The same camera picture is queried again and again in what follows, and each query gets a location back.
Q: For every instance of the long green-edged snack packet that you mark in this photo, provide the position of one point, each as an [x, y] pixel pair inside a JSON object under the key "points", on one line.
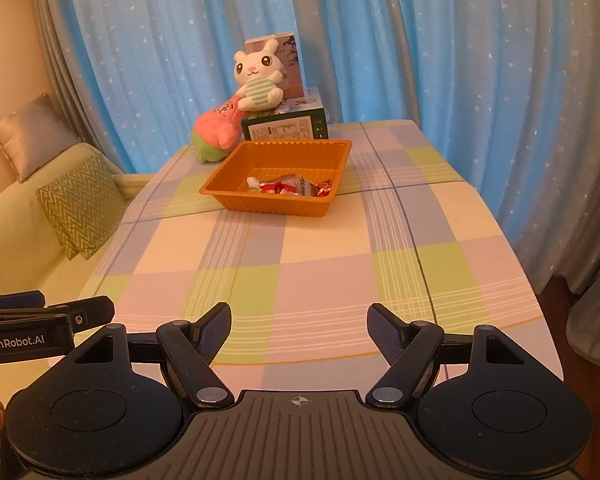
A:
{"points": [[254, 181]]}

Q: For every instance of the orange plastic tray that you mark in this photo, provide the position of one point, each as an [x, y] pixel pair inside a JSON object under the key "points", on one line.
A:
{"points": [[270, 205]]}

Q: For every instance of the pink and green plush toy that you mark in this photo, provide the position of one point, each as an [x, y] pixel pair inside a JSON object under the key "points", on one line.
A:
{"points": [[215, 130]]}

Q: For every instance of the green zigzag cushion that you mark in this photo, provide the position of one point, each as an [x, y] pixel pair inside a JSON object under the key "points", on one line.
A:
{"points": [[80, 205]]}

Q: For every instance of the small shiny red candy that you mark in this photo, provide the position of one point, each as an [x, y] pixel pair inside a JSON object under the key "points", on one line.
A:
{"points": [[325, 188]]}

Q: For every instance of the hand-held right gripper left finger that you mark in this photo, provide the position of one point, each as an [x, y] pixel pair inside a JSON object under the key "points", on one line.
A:
{"points": [[212, 327]]}

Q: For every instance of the plain red snack packet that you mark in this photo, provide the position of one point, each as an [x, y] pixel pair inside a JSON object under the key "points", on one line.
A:
{"points": [[287, 189]]}

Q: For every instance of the pale green sofa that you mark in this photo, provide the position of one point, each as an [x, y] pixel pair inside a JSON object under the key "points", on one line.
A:
{"points": [[15, 230]]}

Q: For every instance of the clear packet brown snack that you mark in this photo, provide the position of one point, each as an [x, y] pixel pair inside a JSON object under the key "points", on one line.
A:
{"points": [[305, 185]]}

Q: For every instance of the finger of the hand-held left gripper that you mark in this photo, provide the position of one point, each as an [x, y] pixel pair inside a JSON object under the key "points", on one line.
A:
{"points": [[92, 310], [15, 300]]}

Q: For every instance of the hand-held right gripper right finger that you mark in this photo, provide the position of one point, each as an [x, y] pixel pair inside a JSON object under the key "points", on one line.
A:
{"points": [[385, 330]]}

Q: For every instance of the grey cushion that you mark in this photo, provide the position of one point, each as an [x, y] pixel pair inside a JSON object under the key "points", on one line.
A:
{"points": [[30, 132]]}

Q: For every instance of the blue star-print curtain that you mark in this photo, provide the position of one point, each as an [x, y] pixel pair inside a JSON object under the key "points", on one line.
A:
{"points": [[455, 60]]}

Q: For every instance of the green cardboard box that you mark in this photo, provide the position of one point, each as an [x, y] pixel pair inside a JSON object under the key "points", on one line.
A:
{"points": [[285, 127]]}

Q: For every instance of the white rabbit plush toy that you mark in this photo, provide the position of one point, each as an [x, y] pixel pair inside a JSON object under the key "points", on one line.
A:
{"points": [[257, 85]]}

